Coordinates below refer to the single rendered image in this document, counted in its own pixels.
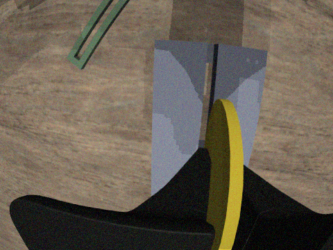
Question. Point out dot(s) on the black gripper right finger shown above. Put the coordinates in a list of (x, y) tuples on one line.
[(270, 220)]

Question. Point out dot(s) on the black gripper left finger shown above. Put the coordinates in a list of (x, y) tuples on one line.
[(172, 219)]

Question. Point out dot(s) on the gold coin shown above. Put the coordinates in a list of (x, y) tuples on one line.
[(224, 143)]

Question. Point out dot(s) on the dark green slotted holder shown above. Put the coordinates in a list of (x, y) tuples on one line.
[(112, 16)]

